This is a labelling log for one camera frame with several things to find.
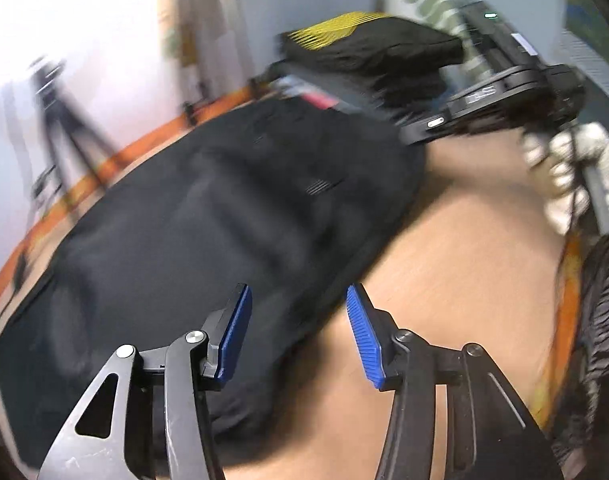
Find black pants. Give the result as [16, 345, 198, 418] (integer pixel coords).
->
[0, 99, 426, 468]

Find right gloved hand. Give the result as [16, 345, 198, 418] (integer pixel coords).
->
[520, 122, 609, 235]

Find black mesh folded garment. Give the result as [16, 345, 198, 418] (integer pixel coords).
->
[265, 61, 449, 124]

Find green white patterned pillow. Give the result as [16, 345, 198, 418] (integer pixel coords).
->
[377, 0, 493, 82]

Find black yellow folded garment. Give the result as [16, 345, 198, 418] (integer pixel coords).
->
[278, 12, 465, 90]

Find small black tripod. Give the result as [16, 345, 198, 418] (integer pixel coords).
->
[31, 58, 126, 210]

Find tall grey tripod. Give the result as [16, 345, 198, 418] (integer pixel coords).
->
[166, 0, 257, 127]

